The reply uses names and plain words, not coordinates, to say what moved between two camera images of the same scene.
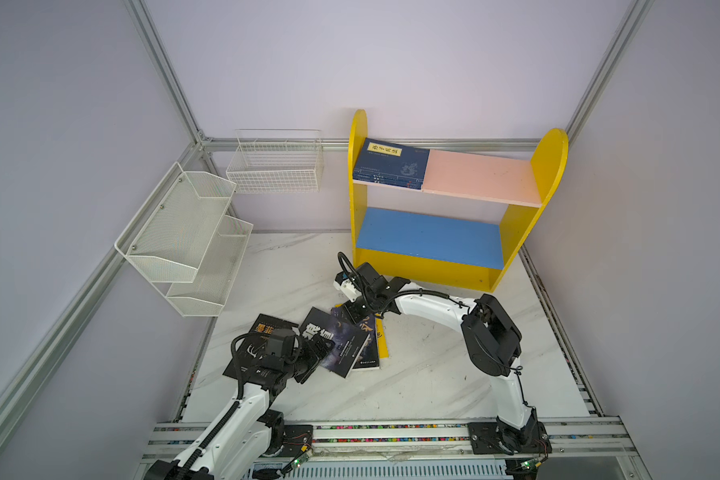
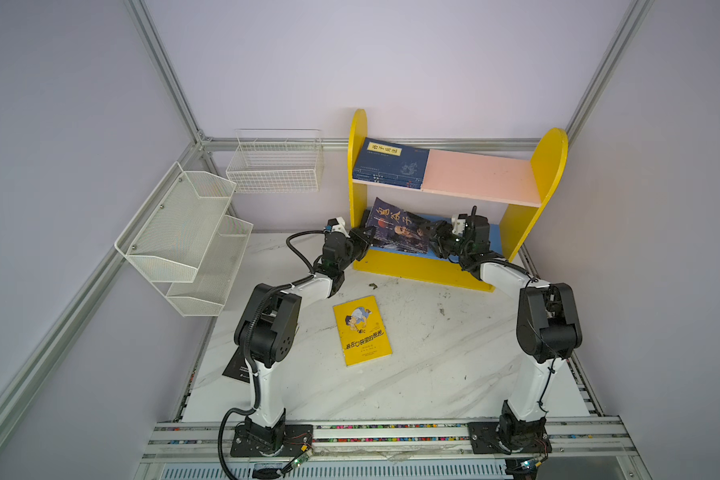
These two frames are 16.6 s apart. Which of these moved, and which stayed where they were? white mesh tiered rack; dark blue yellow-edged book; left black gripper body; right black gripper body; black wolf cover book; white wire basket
Moved: left black gripper body; black wolf cover book; dark blue yellow-edged book; right black gripper body
Stayed: white wire basket; white mesh tiered rack
